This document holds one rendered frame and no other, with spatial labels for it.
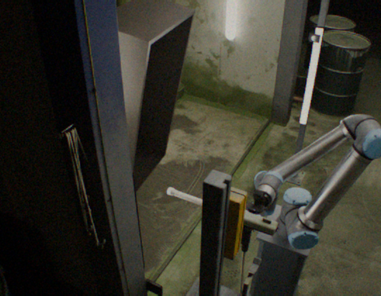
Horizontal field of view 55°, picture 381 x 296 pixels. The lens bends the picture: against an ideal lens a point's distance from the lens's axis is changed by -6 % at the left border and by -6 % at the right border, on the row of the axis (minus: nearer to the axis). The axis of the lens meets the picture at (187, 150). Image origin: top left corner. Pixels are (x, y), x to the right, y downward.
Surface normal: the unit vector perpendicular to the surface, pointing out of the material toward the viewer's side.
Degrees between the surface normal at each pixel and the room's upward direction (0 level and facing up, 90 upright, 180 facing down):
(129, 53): 90
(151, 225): 0
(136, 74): 90
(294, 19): 90
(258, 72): 90
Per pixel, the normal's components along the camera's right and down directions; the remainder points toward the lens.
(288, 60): -0.48, 0.51
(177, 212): 0.00, -0.81
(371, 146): 0.03, 0.49
